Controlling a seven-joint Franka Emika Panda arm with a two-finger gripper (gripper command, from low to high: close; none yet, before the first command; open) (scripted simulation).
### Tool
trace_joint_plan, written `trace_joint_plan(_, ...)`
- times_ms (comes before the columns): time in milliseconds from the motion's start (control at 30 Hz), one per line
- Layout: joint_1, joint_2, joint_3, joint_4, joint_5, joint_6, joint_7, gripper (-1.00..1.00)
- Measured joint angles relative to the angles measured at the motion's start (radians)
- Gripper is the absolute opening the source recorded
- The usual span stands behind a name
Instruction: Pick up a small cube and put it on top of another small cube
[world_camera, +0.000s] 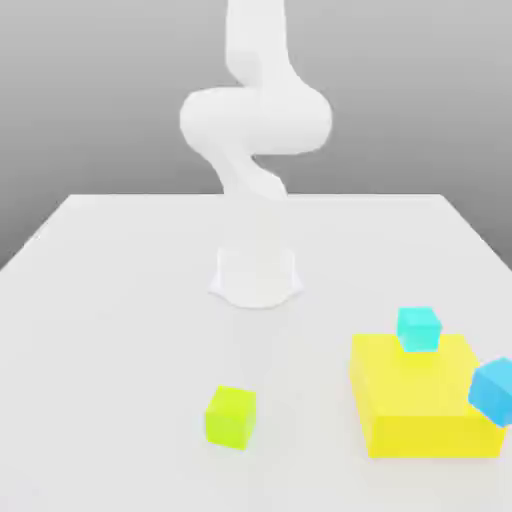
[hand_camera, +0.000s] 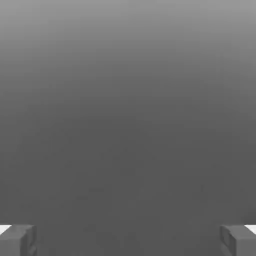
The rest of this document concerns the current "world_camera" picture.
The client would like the small lime green cube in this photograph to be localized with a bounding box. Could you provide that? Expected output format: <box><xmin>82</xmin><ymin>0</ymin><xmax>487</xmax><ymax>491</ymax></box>
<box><xmin>204</xmin><ymin>384</ymin><xmax>258</xmax><ymax>452</ymax></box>

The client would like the small cyan cube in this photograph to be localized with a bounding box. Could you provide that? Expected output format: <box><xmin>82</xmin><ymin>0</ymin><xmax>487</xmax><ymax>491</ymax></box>
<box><xmin>396</xmin><ymin>306</ymin><xmax>444</xmax><ymax>354</ymax></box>

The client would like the small blue cube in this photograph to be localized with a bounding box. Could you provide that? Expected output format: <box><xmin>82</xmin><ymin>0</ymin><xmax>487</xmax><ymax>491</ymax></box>
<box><xmin>467</xmin><ymin>356</ymin><xmax>512</xmax><ymax>429</ymax></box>

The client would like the large yellow box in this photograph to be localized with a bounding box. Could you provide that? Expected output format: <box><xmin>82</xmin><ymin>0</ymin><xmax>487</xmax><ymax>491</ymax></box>
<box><xmin>350</xmin><ymin>333</ymin><xmax>508</xmax><ymax>460</ymax></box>

